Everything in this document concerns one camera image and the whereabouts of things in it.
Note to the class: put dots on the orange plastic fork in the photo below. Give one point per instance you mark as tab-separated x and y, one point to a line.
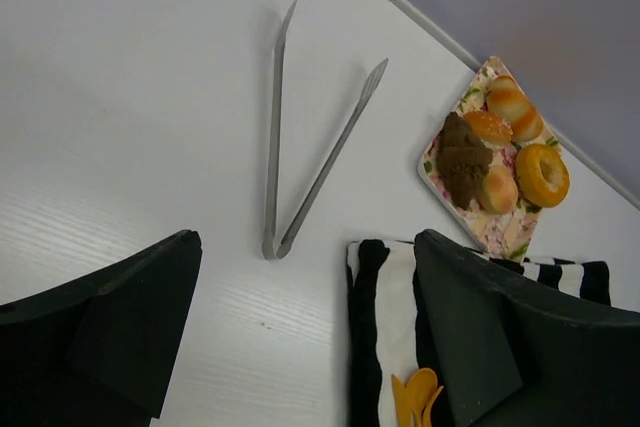
402	407

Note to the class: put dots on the floral rectangular tray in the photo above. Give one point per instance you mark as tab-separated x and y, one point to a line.
504	236

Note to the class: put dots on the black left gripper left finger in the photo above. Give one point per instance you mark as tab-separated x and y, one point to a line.
100	350

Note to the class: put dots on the orange plastic knife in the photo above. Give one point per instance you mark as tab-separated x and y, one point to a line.
426	420

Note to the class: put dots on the large striped bread roll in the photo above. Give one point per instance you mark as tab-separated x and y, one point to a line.
506	99

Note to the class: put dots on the sesame sandwich bun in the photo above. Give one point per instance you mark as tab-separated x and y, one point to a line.
489	127

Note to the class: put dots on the orange plastic spoon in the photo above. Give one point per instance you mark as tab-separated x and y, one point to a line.
420	388

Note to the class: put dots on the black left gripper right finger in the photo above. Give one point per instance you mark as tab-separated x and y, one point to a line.
514	352

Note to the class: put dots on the small round bread roll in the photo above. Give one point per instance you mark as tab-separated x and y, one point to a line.
498	193

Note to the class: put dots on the black white striped cloth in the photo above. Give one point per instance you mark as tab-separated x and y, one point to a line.
388	325

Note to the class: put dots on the brown chocolate croissant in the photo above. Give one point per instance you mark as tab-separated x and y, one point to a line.
462	161

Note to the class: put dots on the orange bagel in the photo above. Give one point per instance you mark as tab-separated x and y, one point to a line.
542	175

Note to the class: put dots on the metal serving tongs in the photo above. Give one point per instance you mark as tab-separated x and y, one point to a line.
271	249

